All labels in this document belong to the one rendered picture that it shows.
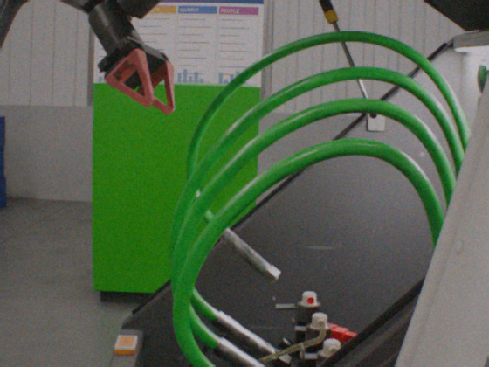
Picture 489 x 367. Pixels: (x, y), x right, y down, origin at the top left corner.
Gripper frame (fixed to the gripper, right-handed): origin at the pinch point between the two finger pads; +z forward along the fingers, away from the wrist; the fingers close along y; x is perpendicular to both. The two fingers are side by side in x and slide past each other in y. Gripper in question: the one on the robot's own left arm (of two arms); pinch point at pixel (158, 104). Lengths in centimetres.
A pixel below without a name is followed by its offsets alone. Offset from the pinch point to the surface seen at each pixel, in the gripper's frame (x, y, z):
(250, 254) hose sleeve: 1.1, 2.5, 25.0
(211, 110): -7.1, -2.7, 8.3
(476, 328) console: -26, -41, 52
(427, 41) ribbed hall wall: -30, 600, -240
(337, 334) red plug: -5.0, -2.2, 41.0
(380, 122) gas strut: -19.4, 26.4, 13.3
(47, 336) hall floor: 205, 192, -76
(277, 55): -18.3, -2.9, 8.8
